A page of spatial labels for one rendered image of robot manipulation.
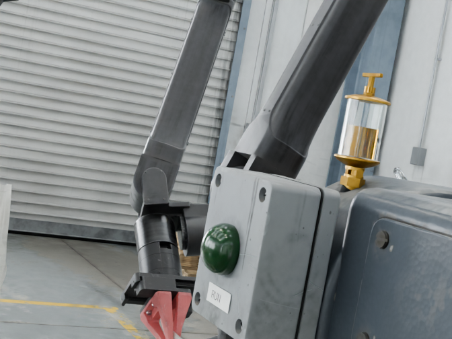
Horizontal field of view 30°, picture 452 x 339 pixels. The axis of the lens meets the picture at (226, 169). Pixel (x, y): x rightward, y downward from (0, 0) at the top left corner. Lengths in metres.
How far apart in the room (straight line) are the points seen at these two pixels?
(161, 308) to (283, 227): 0.65
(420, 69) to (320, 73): 8.13
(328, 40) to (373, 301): 0.49
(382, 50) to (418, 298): 8.76
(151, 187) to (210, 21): 0.31
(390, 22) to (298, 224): 8.78
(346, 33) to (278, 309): 0.49
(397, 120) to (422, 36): 0.91
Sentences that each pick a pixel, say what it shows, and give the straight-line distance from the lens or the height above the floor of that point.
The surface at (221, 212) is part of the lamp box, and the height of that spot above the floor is 1.30.
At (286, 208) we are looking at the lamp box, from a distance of 0.45.
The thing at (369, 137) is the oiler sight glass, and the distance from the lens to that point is 0.52.
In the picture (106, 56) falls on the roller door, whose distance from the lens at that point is 8.24.
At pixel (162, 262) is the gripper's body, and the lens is 1.14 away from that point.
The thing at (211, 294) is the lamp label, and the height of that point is 1.26.
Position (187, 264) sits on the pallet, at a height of 0.32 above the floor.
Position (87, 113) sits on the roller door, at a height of 1.23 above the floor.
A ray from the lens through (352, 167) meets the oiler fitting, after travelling 0.53.
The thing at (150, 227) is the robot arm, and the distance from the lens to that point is 1.17.
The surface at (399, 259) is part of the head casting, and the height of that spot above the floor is 1.30.
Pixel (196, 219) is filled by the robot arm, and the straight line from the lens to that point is 1.18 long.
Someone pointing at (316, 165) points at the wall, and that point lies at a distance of 9.34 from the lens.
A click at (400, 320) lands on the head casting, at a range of 0.43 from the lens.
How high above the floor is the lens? 1.36
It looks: 3 degrees down
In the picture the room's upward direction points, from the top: 10 degrees clockwise
